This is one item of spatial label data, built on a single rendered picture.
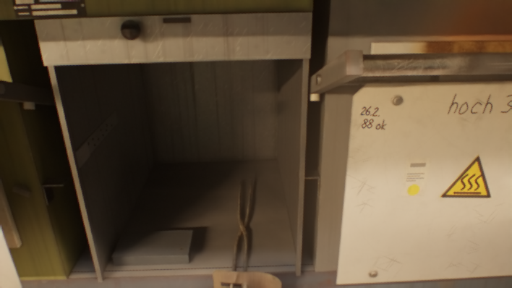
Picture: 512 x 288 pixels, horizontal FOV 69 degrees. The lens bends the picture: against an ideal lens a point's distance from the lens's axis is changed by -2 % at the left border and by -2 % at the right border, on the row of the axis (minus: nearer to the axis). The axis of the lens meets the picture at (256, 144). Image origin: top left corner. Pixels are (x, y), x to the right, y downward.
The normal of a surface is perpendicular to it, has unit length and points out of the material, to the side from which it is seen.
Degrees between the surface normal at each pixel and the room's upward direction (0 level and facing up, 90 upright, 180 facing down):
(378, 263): 90
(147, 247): 0
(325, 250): 90
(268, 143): 90
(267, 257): 0
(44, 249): 90
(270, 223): 0
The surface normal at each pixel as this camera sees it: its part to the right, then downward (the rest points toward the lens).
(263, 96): 0.04, 0.40
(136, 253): -0.02, -0.92
